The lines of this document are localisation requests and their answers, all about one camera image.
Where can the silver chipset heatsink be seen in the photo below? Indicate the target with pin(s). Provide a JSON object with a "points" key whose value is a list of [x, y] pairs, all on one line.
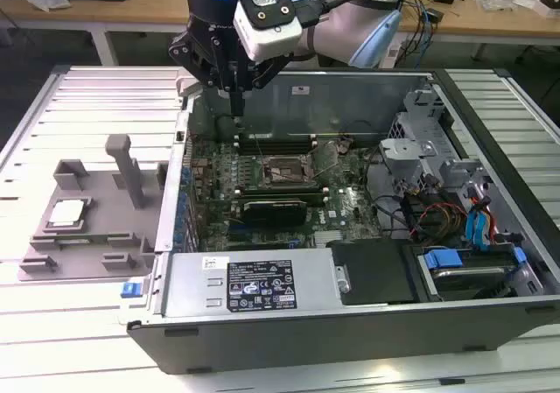
{"points": [[328, 237]]}

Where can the wooden desk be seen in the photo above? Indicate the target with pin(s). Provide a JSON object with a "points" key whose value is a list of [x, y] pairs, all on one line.
{"points": [[144, 8]]}

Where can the silver CPU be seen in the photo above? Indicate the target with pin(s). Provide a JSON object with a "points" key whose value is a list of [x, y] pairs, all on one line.
{"points": [[67, 212]]}

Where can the white sticker label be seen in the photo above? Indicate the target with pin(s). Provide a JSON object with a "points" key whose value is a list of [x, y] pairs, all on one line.
{"points": [[300, 91]]}

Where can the blue case latch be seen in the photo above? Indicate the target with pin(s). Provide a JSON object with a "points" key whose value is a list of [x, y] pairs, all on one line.
{"points": [[130, 289]]}

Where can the silver power supply unit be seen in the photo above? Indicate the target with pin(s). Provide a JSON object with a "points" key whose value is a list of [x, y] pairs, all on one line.
{"points": [[192, 279]]}

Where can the blue disk carrier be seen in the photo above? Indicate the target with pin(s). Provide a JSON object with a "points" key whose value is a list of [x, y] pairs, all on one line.
{"points": [[444, 259]]}

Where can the green motherboard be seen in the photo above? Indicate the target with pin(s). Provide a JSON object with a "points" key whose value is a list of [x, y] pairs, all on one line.
{"points": [[280, 235]]}

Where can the black plastic shroud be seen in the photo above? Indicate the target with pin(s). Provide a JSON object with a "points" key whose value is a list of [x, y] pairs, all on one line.
{"points": [[372, 270]]}

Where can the black round case speaker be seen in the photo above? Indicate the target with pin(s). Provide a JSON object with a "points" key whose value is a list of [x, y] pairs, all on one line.
{"points": [[225, 128]]}

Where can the black graphics card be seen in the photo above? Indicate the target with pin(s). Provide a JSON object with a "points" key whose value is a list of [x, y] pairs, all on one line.
{"points": [[273, 211]]}

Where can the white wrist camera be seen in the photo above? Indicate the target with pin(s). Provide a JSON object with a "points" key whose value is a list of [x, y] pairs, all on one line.
{"points": [[271, 38]]}

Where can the small black adapter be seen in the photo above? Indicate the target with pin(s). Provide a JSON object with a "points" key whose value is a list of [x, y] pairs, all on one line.
{"points": [[435, 15]]}

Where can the green RAM stick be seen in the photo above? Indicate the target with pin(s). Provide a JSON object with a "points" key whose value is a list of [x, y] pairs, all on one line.
{"points": [[109, 238]]}

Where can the thin metal locking lever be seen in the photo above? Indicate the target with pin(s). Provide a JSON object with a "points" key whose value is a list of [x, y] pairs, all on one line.
{"points": [[259, 150]]}

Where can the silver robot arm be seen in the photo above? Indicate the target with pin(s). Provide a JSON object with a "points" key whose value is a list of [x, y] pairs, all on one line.
{"points": [[337, 34]]}

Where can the black PC case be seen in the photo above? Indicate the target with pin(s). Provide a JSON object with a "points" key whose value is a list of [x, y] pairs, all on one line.
{"points": [[306, 345]]}

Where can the round coin battery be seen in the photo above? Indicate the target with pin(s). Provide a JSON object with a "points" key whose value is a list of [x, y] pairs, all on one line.
{"points": [[343, 145]]}

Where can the grey parts rack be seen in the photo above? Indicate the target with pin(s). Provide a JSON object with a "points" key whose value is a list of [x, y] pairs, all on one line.
{"points": [[109, 218]]}

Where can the silver metal drive cage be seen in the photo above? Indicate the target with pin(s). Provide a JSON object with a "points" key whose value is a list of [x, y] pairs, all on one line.
{"points": [[407, 148]]}

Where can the CPU socket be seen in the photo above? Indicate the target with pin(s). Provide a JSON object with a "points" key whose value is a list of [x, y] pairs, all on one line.
{"points": [[284, 167]]}

